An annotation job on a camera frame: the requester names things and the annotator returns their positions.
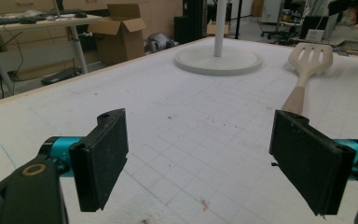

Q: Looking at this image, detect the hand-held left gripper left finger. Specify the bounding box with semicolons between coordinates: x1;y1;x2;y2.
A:
38;107;130;213

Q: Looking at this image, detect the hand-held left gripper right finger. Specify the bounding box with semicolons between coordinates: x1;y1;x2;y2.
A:
268;109;358;217

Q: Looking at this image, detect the beige slotted spatula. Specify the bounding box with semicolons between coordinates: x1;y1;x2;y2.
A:
281;42;335;116

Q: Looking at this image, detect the black power strip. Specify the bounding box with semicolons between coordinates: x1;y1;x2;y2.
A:
40;68;82;87

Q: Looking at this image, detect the open cardboard box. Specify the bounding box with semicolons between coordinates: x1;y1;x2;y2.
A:
88;3;147;66

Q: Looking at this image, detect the grey backpack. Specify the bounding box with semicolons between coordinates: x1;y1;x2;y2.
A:
144;32;179;53

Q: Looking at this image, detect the white round stand base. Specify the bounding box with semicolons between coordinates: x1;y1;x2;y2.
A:
173;45;264;77

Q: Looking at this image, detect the wooden desk with white legs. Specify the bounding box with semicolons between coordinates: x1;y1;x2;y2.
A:
0;13;104;96

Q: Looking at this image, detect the white stand pole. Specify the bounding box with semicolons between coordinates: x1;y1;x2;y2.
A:
213;0;227;58

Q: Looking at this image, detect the small cardboard box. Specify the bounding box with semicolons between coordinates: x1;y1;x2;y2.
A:
206;20;231;37

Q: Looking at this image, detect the black cabinet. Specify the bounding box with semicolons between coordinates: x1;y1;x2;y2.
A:
173;0;209;45

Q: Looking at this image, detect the black keyboard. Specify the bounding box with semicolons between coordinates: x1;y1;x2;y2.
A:
0;17;21;28

